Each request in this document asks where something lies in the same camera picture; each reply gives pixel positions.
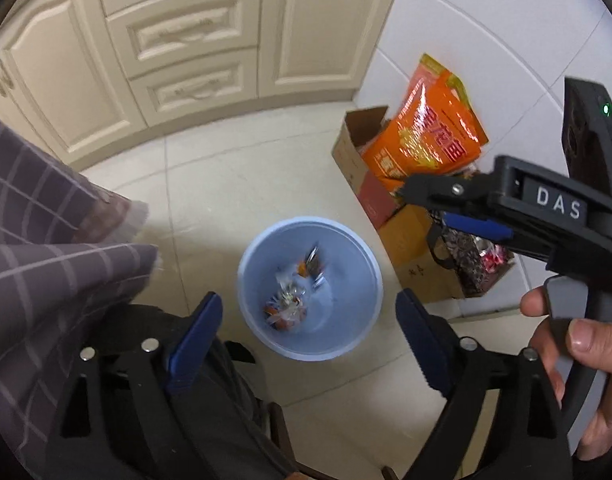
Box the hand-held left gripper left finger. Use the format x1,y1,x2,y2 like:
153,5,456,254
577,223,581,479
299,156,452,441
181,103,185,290
46,291,224,480

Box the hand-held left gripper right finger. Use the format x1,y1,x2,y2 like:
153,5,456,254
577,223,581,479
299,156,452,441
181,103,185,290
395,288,574,480

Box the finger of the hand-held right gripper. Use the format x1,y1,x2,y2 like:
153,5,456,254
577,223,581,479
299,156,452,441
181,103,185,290
428,209,549,262
397,169,497,212

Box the light blue plastic bin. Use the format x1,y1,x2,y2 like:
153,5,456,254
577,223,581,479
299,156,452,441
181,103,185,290
237,216,384,363

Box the person's right hand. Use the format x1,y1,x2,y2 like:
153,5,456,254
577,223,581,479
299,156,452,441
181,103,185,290
520,287,612,461

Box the black patterned gift bag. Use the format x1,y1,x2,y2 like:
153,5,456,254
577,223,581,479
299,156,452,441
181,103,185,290
426,224,515,299

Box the red white candy packet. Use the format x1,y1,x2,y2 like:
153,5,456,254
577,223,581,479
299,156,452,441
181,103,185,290
478,242,510,274

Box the large orange rice bag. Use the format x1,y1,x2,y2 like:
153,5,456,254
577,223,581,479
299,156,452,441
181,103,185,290
361,71,489,182

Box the yellow brown cardboard box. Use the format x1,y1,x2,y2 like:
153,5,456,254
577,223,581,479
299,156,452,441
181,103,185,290
378,204,517,305

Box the orange clear snack wrapper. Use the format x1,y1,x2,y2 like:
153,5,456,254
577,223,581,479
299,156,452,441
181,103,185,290
263,280,309,333

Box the brown red cardboard box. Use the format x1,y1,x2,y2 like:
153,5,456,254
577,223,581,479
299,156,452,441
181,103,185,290
332,105,411,232

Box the orange bag with yellow edge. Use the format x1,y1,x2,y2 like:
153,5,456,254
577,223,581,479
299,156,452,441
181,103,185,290
401,52,457,116

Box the silver foil wrapper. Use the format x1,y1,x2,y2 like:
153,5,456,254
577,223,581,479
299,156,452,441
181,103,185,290
295,242,333,292

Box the grey checked trouser legs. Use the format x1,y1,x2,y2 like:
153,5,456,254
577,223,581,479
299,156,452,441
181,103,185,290
0,110,160,467

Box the tall cream cabinet door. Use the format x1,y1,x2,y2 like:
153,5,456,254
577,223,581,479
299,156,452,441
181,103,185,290
260,0,411,105

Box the arched cream cabinet door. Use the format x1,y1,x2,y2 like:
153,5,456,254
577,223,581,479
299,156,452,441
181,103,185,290
0,0,147,171

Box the cream kitchen cabinet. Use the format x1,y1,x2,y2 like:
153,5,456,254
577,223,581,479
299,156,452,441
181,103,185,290
0,0,411,173

